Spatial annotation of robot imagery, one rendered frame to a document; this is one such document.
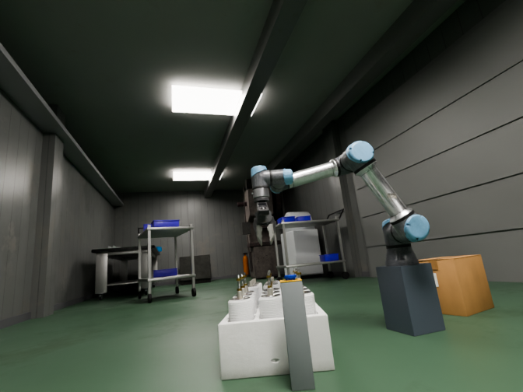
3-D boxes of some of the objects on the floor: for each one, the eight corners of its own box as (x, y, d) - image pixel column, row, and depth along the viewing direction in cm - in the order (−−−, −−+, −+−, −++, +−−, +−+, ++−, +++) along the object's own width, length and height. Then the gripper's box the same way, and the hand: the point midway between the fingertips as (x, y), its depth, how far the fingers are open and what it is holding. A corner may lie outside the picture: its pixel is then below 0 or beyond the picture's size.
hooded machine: (324, 276, 543) (315, 208, 572) (296, 279, 527) (289, 209, 555) (310, 275, 603) (302, 214, 631) (284, 278, 586) (277, 215, 615)
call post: (313, 379, 92) (300, 278, 99) (315, 389, 85) (302, 280, 92) (290, 382, 92) (279, 281, 99) (292, 391, 86) (280, 282, 92)
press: (301, 275, 645) (288, 167, 701) (251, 281, 612) (242, 167, 668) (280, 274, 770) (271, 183, 826) (238, 279, 736) (231, 183, 792)
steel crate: (208, 280, 835) (208, 256, 850) (213, 281, 741) (212, 253, 756) (179, 284, 810) (178, 258, 826) (180, 285, 717) (179, 257, 732)
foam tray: (317, 340, 136) (313, 299, 140) (335, 370, 98) (327, 314, 102) (236, 347, 137) (233, 307, 141) (221, 380, 99) (217, 324, 103)
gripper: (272, 200, 139) (276, 245, 134) (249, 202, 138) (253, 247, 133) (274, 196, 130) (279, 243, 126) (249, 198, 130) (254, 246, 125)
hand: (265, 242), depth 127 cm, fingers open, 3 cm apart
